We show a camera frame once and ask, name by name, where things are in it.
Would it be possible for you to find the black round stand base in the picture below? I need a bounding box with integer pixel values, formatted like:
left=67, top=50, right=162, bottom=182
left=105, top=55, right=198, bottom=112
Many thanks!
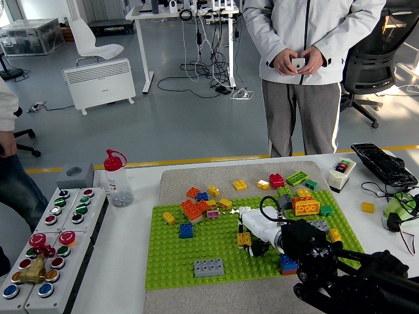
left=0, top=52, right=26, bottom=82

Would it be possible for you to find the clear bottle with red cap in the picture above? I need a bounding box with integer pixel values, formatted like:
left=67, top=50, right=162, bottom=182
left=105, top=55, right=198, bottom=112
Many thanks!
left=103, top=148, right=135, bottom=208

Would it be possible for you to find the orange layered brick stack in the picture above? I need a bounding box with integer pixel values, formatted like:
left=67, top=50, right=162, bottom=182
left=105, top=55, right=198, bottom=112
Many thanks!
left=180, top=198, right=210, bottom=224

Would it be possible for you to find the black mesh office chair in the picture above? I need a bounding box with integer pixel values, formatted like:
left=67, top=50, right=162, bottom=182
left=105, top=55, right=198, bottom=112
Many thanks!
left=340, top=9, right=419, bottom=129

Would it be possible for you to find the red and white wire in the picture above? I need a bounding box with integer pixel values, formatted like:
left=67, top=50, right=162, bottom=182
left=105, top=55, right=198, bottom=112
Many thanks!
left=397, top=224, right=417, bottom=256

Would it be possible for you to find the clear plastic crate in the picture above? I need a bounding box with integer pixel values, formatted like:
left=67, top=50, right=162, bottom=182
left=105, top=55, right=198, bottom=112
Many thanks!
left=0, top=18, right=66, bottom=58

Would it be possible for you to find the green studded baseplate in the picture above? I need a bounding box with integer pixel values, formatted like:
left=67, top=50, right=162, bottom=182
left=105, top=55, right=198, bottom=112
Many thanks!
left=145, top=188, right=366, bottom=291

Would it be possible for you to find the thin black cable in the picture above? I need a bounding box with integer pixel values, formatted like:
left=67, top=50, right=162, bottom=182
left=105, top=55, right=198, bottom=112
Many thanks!
left=361, top=181, right=393, bottom=199

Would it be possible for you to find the black swivel chair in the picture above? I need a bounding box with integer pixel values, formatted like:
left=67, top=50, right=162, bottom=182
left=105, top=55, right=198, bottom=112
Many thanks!
left=12, top=107, right=42, bottom=158

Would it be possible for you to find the black plastic tray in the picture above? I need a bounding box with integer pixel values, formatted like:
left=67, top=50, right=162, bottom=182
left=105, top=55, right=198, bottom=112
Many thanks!
left=350, top=143, right=419, bottom=188

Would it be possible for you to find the person's hand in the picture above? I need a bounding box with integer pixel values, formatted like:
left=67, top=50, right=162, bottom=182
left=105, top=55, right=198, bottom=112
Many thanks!
left=0, top=130, right=18, bottom=158

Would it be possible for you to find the large grey pushbutton box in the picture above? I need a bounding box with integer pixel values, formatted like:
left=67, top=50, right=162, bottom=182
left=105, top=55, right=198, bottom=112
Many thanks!
left=0, top=231, right=63, bottom=311
left=24, top=230, right=96, bottom=314

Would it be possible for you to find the grey block with round hole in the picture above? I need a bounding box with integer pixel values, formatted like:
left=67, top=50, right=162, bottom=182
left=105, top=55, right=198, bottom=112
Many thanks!
left=55, top=162, right=96, bottom=190

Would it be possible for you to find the yellow brick with white base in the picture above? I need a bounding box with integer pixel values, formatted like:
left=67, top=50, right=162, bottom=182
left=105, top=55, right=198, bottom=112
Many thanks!
left=236, top=232, right=252, bottom=249

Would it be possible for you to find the small grey pushbutton box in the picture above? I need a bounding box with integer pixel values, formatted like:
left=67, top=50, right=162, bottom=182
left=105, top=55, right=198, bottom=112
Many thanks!
left=35, top=188, right=81, bottom=234
left=61, top=186, right=109, bottom=245

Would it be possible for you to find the white plastic chair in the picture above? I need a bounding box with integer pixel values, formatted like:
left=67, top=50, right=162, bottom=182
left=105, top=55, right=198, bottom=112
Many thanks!
left=68, top=18, right=126, bottom=67

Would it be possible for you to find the lime green printed part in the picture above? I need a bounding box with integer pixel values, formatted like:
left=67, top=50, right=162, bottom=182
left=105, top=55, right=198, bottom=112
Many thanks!
left=382, top=192, right=417, bottom=219

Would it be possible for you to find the brass valve with red handle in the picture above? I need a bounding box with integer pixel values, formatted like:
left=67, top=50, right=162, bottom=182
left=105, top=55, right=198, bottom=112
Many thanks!
left=19, top=244, right=57, bottom=285

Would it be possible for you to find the white desk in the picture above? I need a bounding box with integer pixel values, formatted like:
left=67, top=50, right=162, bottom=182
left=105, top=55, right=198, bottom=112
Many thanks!
left=125, top=3, right=245, bottom=96

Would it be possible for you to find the black servo motor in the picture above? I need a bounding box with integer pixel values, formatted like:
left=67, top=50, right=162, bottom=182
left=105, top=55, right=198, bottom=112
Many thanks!
left=387, top=212, right=403, bottom=233

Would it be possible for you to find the large yellow hollow brick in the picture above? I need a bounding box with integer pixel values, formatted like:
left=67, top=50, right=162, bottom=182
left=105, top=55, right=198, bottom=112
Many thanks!
left=294, top=200, right=321, bottom=217

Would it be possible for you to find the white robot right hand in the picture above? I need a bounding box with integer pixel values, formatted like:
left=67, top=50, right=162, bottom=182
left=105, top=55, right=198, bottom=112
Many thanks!
left=237, top=206, right=283, bottom=259

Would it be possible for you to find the white panel heater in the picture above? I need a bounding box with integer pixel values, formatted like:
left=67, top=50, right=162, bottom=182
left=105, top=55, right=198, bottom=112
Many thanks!
left=62, top=58, right=137, bottom=116

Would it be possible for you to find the person's left hand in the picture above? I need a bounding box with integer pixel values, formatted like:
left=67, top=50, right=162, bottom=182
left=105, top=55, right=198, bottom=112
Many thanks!
left=299, top=45, right=325, bottom=76

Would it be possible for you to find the grey-brown mat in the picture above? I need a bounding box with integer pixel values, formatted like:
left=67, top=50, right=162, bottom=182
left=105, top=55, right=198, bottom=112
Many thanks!
left=143, top=160, right=371, bottom=314

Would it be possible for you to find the white switch box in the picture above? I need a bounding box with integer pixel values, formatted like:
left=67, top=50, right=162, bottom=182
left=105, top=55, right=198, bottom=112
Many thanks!
left=328, top=158, right=357, bottom=193

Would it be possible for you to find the grey eight-stud brick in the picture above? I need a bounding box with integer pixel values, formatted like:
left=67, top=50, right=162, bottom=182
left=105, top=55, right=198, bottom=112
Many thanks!
left=194, top=258, right=225, bottom=278
left=306, top=219, right=330, bottom=234

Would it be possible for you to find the dark grey sloped brick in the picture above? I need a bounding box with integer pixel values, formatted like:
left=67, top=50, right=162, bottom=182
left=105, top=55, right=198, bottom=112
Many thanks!
left=277, top=194, right=294, bottom=210

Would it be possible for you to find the person's right hand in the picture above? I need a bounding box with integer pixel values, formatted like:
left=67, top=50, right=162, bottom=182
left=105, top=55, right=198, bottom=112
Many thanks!
left=273, top=48, right=298, bottom=77

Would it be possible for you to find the black cable bundle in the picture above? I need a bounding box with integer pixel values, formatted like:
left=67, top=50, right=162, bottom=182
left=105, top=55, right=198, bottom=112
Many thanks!
left=156, top=9, right=242, bottom=99

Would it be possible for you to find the lime green long brick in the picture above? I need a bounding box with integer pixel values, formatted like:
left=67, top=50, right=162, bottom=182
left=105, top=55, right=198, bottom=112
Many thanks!
left=285, top=171, right=309, bottom=186

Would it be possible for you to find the person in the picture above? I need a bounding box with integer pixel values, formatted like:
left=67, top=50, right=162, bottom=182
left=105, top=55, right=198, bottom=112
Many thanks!
left=242, top=0, right=387, bottom=158
left=0, top=77, right=50, bottom=233

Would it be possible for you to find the black platform cart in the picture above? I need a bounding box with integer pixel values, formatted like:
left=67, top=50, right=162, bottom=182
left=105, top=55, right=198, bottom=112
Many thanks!
left=88, top=19, right=135, bottom=37

